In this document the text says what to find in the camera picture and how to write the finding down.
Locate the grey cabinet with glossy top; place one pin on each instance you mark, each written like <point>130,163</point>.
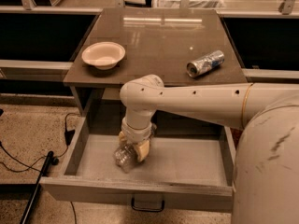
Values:
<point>157,41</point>

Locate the black drawer handle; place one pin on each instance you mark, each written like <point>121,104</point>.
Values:
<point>147,205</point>

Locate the grey open drawer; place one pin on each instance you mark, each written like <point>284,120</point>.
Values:
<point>189,166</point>

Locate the white bowl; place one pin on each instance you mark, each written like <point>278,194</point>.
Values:
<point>103,55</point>

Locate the black pole on floor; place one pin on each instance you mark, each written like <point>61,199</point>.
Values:
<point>37,187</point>

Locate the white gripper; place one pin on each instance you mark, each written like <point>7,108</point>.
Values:
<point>135,134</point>

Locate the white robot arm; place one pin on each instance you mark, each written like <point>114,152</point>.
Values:
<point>266,172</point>

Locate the clear plastic water bottle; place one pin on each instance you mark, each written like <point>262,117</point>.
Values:
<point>125,156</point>

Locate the crushed silver soda can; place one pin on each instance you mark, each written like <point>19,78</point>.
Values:
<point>205,64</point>

